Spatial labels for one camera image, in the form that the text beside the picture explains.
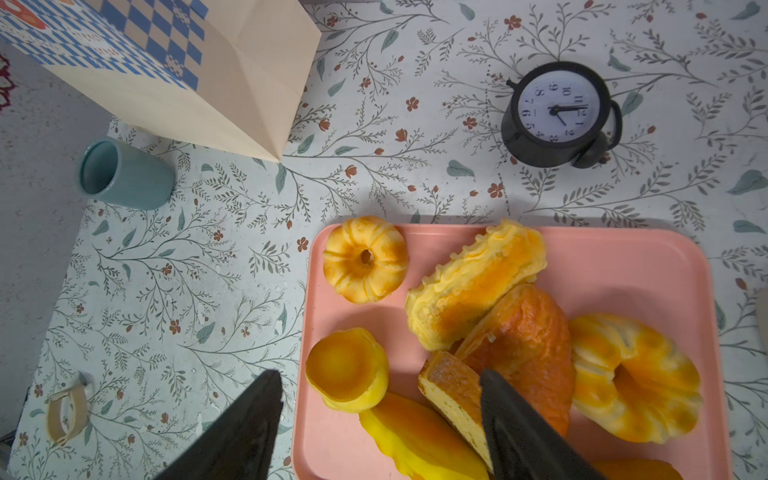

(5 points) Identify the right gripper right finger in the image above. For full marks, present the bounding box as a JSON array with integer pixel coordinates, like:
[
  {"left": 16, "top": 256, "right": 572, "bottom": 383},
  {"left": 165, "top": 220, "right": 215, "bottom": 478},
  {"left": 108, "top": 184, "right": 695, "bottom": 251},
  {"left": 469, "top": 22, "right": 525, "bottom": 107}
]
[{"left": 480, "top": 369, "right": 603, "bottom": 479}]

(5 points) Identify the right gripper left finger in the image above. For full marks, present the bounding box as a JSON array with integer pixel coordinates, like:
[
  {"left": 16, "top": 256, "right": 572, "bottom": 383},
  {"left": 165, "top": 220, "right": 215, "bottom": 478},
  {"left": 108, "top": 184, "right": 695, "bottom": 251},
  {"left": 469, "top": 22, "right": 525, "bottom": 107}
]
[{"left": 157, "top": 370, "right": 283, "bottom": 479}]

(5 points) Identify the sliced toast bread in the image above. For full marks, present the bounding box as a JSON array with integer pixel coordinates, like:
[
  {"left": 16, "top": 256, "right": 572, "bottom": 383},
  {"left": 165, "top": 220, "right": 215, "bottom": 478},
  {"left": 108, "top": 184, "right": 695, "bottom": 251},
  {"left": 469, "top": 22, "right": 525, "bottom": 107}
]
[{"left": 418, "top": 351, "right": 494, "bottom": 474}]

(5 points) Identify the brown croissant bread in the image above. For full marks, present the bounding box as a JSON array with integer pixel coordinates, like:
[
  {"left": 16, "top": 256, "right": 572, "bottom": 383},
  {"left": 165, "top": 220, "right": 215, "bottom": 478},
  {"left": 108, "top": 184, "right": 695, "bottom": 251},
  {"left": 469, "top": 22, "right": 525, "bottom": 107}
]
[{"left": 455, "top": 283, "right": 575, "bottom": 437}]

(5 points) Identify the yellow ring donut bread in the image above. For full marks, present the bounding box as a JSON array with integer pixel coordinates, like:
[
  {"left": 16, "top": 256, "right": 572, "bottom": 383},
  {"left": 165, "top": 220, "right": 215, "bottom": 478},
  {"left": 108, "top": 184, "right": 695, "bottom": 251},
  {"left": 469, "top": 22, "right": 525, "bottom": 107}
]
[{"left": 570, "top": 313, "right": 703, "bottom": 444}]

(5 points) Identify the blue checkered paper bag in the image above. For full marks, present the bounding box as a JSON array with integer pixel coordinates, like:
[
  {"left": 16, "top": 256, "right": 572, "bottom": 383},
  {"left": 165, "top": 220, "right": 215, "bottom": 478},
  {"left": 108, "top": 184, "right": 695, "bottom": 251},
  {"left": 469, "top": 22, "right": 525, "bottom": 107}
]
[{"left": 1, "top": 0, "right": 321, "bottom": 162}]

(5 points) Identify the yellow twisted bread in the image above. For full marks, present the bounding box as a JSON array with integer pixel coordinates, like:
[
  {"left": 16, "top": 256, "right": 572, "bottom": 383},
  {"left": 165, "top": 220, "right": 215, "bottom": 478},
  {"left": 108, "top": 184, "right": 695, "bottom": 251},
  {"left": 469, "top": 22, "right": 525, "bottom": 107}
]
[{"left": 359, "top": 393, "right": 489, "bottom": 479}]

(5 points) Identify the long baguette bread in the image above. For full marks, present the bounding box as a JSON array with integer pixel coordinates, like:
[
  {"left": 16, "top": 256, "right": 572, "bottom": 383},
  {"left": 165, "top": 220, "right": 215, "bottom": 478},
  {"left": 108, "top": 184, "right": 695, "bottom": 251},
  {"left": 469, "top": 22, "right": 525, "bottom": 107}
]
[{"left": 592, "top": 459, "right": 683, "bottom": 480}]

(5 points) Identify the round yellow tart bread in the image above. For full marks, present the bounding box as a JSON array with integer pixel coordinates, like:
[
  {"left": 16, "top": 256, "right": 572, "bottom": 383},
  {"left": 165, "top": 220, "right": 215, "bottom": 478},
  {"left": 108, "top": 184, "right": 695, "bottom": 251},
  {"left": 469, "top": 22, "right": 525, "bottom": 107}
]
[{"left": 305, "top": 327, "right": 389, "bottom": 413}]

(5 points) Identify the ridged rectangular pastry bread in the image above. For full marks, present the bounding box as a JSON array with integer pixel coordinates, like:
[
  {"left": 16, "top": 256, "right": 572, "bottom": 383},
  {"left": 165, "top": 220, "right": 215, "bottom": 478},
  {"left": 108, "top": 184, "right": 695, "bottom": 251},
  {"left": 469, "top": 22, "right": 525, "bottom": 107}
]
[{"left": 405, "top": 219, "right": 547, "bottom": 351}]

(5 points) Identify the small bundt cake bread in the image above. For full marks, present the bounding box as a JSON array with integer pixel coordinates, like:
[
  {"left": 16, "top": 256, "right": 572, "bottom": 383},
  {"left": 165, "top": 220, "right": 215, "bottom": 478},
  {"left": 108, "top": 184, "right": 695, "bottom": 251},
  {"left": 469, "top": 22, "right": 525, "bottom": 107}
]
[{"left": 323, "top": 216, "right": 409, "bottom": 304}]

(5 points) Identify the beige rubber band loop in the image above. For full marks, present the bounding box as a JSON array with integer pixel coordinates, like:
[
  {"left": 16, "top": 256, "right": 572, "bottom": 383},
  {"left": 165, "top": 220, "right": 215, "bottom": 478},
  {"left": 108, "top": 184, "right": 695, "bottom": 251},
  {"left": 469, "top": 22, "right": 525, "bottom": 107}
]
[{"left": 45, "top": 383, "right": 88, "bottom": 446}]

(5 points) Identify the pink plastic tray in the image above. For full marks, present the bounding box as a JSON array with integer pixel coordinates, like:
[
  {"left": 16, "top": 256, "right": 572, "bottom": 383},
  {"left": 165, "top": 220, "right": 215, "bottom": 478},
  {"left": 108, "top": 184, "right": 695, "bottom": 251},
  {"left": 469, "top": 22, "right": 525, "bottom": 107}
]
[{"left": 291, "top": 224, "right": 732, "bottom": 479}]

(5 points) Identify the teal ceramic cup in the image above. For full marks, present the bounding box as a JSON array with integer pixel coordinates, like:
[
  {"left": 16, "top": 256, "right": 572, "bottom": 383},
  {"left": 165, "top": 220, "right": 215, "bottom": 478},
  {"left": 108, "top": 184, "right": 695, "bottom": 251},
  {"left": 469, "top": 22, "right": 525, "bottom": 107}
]
[{"left": 75, "top": 137, "right": 176, "bottom": 211}]

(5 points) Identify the black alarm clock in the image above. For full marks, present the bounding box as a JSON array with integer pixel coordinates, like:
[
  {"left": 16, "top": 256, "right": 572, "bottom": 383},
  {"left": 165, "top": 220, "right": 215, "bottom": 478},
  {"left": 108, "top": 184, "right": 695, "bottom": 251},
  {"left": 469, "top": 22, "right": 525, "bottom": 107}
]
[{"left": 500, "top": 61, "right": 623, "bottom": 169}]

